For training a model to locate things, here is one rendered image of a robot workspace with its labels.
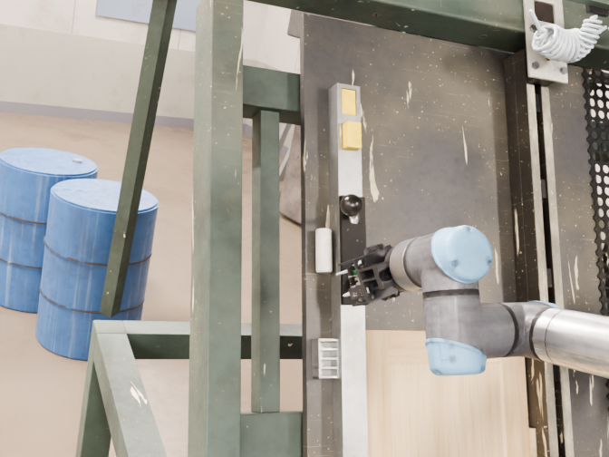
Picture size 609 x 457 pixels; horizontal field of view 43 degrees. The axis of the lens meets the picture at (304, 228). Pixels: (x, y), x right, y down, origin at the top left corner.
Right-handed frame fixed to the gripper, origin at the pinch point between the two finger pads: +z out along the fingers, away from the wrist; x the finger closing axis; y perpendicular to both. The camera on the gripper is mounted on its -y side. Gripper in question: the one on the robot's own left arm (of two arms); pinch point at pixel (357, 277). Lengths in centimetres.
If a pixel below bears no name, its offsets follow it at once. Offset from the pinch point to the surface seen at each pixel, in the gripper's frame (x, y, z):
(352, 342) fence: 10.9, 0.8, 8.2
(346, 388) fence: 18.0, 4.8, 8.2
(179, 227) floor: -58, -111, 442
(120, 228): -31, 12, 101
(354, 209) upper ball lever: -11.2, -1.9, -3.4
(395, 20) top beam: -45, -31, 8
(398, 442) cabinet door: 31.3, -2.7, 10.5
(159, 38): -70, -4, 65
